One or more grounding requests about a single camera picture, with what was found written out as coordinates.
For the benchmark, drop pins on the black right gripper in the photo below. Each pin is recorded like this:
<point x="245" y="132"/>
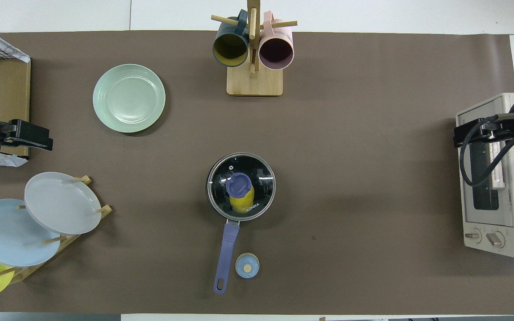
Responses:
<point x="478" y="129"/>

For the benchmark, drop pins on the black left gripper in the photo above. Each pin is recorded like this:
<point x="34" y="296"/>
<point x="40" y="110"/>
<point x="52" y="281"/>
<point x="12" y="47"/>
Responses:
<point x="25" y="129"/>

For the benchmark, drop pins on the glass lid purple knob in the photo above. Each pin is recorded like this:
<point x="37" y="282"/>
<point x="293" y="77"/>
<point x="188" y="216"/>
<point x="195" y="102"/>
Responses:
<point x="261" y="178"/>

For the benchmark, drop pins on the yellow potato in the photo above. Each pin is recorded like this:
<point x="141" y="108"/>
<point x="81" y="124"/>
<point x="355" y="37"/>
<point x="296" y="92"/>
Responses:
<point x="242" y="203"/>

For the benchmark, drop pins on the grey plate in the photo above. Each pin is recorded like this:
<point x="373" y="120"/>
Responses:
<point x="63" y="203"/>

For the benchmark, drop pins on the mint green plate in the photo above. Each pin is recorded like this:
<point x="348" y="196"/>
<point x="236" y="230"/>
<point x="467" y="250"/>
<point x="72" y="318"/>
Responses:
<point x="129" y="98"/>

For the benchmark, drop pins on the wooden plate rack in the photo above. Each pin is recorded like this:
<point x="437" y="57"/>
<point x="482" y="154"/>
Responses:
<point x="106" y="209"/>

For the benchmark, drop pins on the light blue plate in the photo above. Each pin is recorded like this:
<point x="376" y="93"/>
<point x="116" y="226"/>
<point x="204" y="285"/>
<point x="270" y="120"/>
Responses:
<point x="7" y="234"/>

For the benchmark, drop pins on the wooden shelf box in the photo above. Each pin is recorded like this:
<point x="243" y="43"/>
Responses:
<point x="7" y="89"/>

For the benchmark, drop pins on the beige toaster oven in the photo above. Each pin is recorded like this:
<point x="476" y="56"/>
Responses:
<point x="513" y="223"/>

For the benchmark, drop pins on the brown table mat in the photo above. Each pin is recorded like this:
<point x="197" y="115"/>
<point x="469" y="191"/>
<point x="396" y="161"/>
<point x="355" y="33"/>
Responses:
<point x="350" y="200"/>

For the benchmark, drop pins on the pink mug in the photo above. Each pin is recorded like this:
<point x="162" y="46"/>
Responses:
<point x="276" y="51"/>

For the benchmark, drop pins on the dark blue mug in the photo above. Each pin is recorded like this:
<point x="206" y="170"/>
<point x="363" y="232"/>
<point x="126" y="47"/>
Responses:
<point x="230" y="49"/>

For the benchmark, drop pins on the wooden mug tree rack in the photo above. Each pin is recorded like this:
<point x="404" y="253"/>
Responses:
<point x="254" y="82"/>

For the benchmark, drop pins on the small blue cork-knob lid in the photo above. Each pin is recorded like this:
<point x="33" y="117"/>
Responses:
<point x="247" y="265"/>

